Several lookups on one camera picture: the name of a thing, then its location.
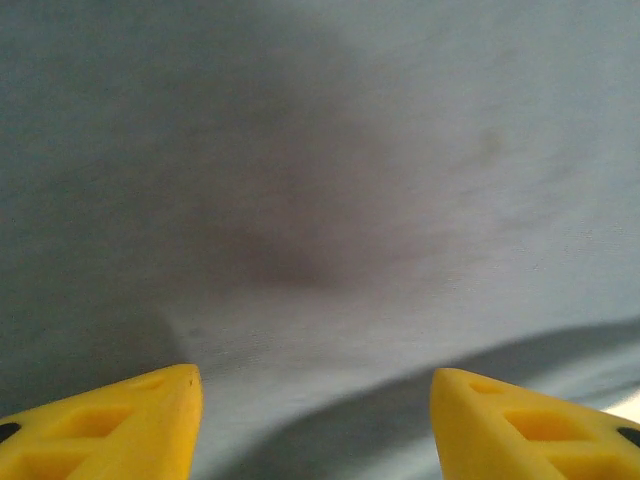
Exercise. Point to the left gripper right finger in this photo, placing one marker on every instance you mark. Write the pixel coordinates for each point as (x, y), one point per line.
(525, 435)

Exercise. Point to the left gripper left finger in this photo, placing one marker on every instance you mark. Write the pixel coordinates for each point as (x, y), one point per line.
(110, 430)

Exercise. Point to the grey-blue t-shirt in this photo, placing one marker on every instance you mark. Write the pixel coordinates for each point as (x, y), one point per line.
(320, 175)

